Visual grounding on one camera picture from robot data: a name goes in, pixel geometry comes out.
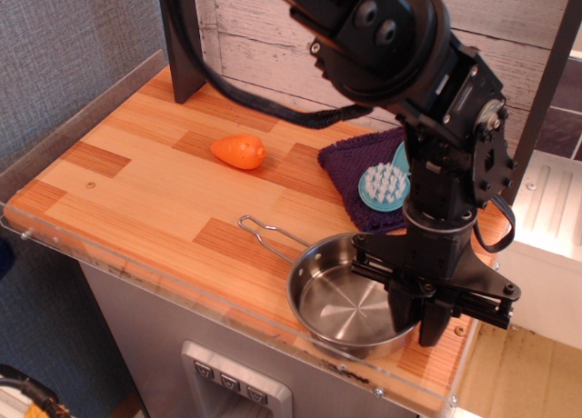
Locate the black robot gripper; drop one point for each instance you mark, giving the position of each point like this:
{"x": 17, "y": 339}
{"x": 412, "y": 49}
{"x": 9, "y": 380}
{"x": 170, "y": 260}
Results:
{"x": 433, "y": 264}

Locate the stainless steel pan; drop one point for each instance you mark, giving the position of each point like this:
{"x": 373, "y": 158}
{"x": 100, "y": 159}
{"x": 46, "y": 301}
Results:
{"x": 344, "y": 311}

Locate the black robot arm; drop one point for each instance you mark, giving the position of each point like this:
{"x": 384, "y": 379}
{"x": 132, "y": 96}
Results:
{"x": 401, "y": 56}

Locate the purple folded rag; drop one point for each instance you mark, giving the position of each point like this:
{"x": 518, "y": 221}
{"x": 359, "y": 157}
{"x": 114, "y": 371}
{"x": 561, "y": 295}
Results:
{"x": 346, "y": 162}

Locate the teal scrub brush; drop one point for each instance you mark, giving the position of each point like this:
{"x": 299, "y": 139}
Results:
{"x": 385, "y": 187}

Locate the silver dispenser button panel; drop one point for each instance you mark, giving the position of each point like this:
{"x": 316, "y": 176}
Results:
{"x": 222, "y": 387}

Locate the orange toy carrot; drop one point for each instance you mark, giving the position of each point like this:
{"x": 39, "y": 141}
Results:
{"x": 243, "y": 151}

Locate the grey toy fridge cabinet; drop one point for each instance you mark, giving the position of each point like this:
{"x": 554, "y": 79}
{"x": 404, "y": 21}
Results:
{"x": 149, "y": 331}

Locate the orange black object bottom left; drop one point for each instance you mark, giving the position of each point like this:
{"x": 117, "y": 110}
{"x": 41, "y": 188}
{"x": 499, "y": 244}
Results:
{"x": 44, "y": 404}

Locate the clear acrylic edge guard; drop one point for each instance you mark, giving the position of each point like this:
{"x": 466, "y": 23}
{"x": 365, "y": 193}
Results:
{"x": 221, "y": 269}

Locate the dark grey right post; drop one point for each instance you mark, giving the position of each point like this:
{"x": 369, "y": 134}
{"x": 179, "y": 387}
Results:
{"x": 555, "y": 66}

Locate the dark grey post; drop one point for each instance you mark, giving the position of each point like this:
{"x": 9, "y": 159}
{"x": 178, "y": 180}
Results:
{"x": 555, "y": 66}
{"x": 180, "y": 20}

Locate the dark grey left post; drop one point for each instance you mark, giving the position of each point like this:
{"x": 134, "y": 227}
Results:
{"x": 180, "y": 20}

